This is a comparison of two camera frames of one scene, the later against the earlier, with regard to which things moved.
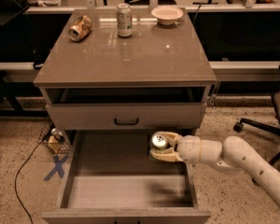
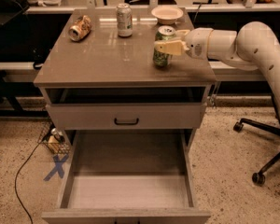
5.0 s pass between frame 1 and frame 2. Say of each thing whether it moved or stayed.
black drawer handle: stayed
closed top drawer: stayed
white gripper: moved
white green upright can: stayed
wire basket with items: stayed
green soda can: moved
